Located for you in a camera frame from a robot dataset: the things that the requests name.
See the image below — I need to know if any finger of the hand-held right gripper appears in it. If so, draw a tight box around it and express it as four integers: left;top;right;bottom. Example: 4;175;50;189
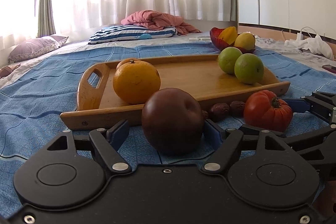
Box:
240;123;336;161
283;91;336;124

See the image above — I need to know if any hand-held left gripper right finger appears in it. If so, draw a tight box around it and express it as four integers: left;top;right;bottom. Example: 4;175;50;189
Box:
202;119;297;176

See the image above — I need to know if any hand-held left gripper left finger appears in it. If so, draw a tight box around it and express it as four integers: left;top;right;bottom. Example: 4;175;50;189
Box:
39;119;132;176

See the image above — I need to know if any red tomato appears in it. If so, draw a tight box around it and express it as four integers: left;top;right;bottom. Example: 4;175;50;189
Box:
244;90;293;132

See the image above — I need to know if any dark brown apple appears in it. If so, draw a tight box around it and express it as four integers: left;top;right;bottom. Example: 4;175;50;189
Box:
142;88;204;156

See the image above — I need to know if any large orange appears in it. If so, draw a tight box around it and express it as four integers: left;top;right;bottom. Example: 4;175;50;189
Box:
113;61;161;104

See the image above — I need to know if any green apple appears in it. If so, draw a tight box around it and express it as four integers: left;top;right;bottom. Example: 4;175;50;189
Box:
234;53;264;84
218;47;243;74

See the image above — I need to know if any wooden tray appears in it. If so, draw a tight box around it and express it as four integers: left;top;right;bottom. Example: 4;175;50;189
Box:
60;54;290;131

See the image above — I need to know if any small orange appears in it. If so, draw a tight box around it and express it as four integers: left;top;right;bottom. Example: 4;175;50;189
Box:
116;58;142;69

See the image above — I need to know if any person's right hand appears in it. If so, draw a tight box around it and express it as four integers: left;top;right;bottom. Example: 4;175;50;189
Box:
313;181;336;220

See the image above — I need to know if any white cloth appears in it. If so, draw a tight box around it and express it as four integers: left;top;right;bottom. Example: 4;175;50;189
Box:
284;34;335;60

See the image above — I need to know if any yellow pear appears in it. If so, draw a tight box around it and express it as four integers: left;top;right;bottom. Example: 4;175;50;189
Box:
234;32;256;51

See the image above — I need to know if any blue checked blanket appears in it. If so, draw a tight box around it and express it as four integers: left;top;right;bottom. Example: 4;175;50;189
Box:
0;43;336;211

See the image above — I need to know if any yellow starfruit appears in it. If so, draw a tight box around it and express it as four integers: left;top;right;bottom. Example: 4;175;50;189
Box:
218;26;239;45

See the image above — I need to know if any red glass bowl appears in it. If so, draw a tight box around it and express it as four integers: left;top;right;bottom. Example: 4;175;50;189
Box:
210;27;256;54

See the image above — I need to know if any white patterned bed sheet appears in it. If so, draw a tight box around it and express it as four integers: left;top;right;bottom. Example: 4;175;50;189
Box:
0;36;336;90

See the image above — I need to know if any blue striped pillow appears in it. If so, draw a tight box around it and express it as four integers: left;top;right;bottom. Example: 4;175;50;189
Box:
88;25;177;45

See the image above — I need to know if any pink quilt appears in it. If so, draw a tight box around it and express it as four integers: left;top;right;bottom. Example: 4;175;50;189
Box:
121;10;202;35

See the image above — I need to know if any purple pillow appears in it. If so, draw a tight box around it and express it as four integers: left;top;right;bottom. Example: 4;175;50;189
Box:
8;35;69;64

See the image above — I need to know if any pink garment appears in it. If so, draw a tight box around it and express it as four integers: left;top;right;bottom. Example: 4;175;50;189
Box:
0;63;21;79

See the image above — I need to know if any white charger with cable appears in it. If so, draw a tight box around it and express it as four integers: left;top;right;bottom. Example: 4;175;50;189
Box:
281;27;319;42

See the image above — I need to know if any wooden bed frame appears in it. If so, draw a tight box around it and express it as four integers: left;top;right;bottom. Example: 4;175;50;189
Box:
238;22;336;42

